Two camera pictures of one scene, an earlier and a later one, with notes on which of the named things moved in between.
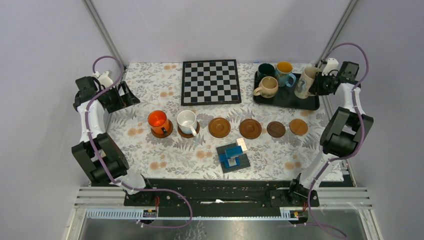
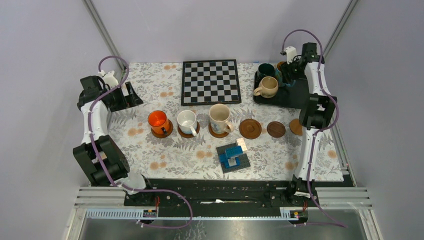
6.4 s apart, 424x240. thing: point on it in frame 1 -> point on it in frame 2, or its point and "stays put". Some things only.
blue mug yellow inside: [284, 72] stays put
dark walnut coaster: [276, 129] stays put
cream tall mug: [305, 81] -> [219, 115]
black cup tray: [285, 97] stays put
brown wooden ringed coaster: [250, 129] stays put
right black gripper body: [322, 84] -> [292, 69]
